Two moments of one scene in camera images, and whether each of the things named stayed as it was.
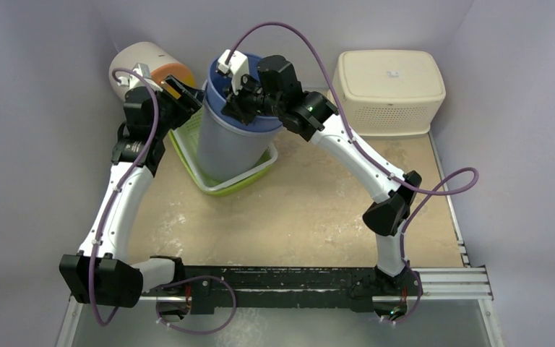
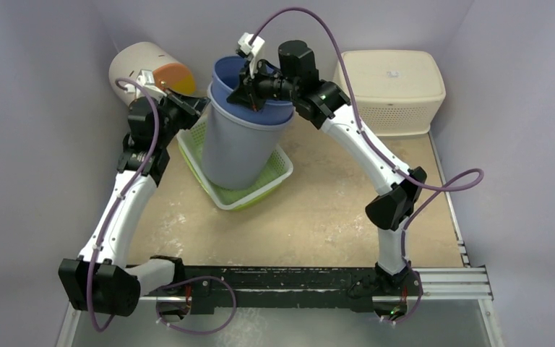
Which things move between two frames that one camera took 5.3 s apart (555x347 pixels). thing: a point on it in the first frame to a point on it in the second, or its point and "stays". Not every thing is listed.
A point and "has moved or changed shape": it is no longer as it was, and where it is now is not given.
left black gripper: [190, 100] to [191, 109]
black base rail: [354, 287] stays
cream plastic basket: [388, 92] stays
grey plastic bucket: [226, 152] has moved or changed shape
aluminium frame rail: [457, 283] stays
